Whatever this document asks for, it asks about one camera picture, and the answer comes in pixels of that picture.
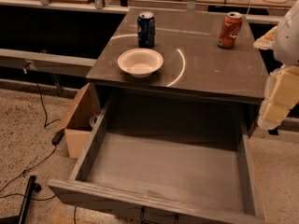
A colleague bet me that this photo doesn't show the orange red coke can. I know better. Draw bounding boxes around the orange red coke can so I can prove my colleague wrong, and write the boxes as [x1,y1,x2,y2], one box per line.
[218,12,243,49]

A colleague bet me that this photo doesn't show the black stand base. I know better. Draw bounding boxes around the black stand base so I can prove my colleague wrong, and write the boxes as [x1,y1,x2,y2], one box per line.
[0,175,41,224]

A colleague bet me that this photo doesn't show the white paper bowl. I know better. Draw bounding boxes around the white paper bowl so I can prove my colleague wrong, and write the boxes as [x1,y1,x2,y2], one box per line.
[118,49,164,77]

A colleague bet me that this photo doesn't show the open grey top drawer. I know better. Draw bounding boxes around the open grey top drawer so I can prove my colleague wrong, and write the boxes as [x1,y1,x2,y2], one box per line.
[49,90,264,224]

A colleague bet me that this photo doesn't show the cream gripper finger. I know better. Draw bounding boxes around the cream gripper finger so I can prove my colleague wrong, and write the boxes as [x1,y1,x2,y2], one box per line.
[257,64,299,130]
[253,26,277,50]

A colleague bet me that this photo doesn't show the blue pepsi can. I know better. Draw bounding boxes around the blue pepsi can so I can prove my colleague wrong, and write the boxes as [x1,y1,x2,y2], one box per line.
[137,11,155,48]

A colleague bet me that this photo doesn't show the cardboard box on floor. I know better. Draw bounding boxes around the cardboard box on floor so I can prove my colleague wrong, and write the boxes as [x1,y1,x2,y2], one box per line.
[55,83,100,159]

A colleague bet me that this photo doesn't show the grey wooden cabinet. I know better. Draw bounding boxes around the grey wooden cabinet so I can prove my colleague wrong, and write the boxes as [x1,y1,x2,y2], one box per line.
[87,8,267,136]

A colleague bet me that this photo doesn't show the grey metal rail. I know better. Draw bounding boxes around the grey metal rail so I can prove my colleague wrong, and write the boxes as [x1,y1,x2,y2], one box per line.
[0,49,96,77]

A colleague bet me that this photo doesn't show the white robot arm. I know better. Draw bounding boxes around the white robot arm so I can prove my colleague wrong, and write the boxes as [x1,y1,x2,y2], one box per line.
[253,1,299,130]

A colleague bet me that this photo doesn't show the black floor cable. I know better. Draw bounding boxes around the black floor cable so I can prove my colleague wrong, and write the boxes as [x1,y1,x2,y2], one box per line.
[0,81,62,203]

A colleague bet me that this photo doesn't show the black power adapter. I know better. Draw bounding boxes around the black power adapter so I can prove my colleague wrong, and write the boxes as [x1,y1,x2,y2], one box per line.
[51,130,64,146]

